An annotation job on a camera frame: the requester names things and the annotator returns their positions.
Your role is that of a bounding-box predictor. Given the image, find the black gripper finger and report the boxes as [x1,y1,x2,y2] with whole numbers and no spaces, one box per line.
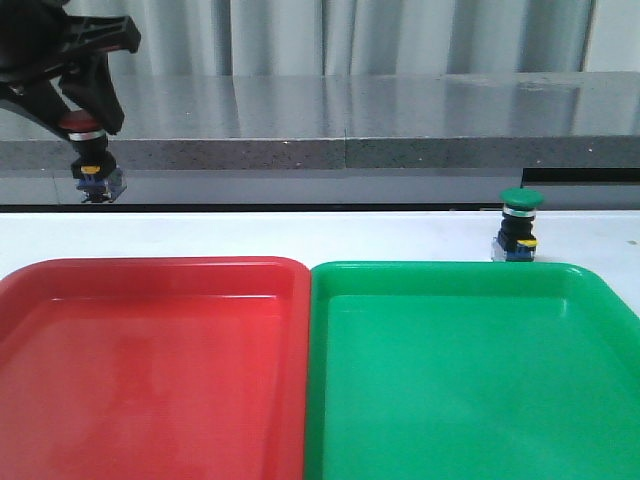
[59,53,125,135]
[1,80,70,141]

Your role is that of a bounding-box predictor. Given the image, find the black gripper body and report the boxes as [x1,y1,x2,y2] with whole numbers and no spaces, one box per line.
[1,1,139,84]

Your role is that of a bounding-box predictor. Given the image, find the red mushroom push button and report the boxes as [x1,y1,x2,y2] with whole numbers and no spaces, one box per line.
[59,110,127,204]

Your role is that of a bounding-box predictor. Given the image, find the green mushroom push button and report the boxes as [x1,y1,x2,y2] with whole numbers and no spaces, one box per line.
[492,188,544,262]

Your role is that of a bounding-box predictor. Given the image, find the white pleated curtain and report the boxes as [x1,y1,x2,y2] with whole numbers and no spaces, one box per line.
[66,0,593,76]

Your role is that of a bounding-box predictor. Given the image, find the grey stone counter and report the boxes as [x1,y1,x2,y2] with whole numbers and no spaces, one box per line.
[0,71,640,207]

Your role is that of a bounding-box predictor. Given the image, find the red plastic tray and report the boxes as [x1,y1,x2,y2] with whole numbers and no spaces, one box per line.
[1,257,310,479]

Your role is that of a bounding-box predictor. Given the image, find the green plastic tray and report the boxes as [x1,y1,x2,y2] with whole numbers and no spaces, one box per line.
[304,262,639,479]

